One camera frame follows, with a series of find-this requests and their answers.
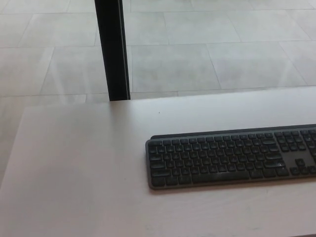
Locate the black vertical post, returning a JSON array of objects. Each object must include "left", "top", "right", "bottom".
[{"left": 94, "top": 0, "right": 131, "bottom": 102}]

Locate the black keyboard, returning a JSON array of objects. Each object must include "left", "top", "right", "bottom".
[{"left": 145, "top": 124, "right": 316, "bottom": 190}]

